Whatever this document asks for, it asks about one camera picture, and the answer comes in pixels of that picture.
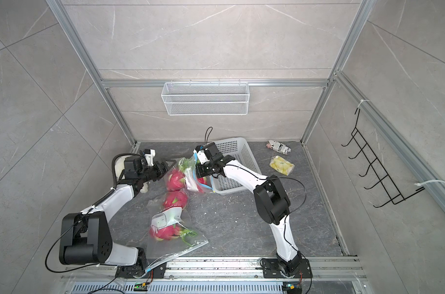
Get black wire hook rack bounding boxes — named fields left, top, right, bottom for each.
left=341, top=109, right=425, bottom=208

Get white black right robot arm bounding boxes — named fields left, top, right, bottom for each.
left=194, top=142, right=304, bottom=278

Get yellow crumpled snack packet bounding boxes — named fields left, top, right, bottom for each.
left=270, top=156, right=295, bottom=176

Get pink dragon fruit lower near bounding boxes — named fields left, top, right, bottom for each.
left=149, top=224, right=198, bottom=246

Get clear zip-top bag near rail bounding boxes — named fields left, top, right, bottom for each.
left=146, top=189, right=208, bottom=268

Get white red toy car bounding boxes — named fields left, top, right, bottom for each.
left=267, top=140, right=291, bottom=155

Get pink dragon fruit in bag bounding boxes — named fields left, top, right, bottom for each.
left=165, top=169, right=186, bottom=191

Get clear zip-top bag blue seal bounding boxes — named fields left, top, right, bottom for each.
left=164, top=156, right=214, bottom=194

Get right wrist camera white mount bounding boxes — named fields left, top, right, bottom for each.
left=194, top=145, right=209, bottom=164

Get white perforated plastic basket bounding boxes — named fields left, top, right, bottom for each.
left=210, top=137, right=262, bottom=195

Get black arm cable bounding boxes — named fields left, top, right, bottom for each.
left=44, top=152, right=146, bottom=274
left=203, top=126, right=308, bottom=258

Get pink dragon fruit upper near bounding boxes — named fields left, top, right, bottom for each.
left=163, top=190, right=189, bottom=209

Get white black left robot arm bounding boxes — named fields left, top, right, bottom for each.
left=58, top=153, right=176, bottom=278

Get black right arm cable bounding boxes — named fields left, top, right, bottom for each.
left=203, top=126, right=308, bottom=258

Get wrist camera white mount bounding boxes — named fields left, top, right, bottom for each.
left=143, top=149, right=156, bottom=167
left=194, top=145, right=209, bottom=164

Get white wire mesh wall shelf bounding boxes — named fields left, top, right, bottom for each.
left=161, top=82, right=250, bottom=116

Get pink dragon fruit green scales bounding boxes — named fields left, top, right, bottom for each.
left=178, top=157, right=210, bottom=190

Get white plush toy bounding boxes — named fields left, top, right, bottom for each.
left=113, top=155, right=148, bottom=194

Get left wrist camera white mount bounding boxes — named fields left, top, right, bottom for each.
left=143, top=149, right=156, bottom=167

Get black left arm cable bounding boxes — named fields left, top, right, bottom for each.
left=44, top=152, right=146, bottom=274

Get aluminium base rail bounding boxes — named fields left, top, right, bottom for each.
left=59, top=257, right=372, bottom=294

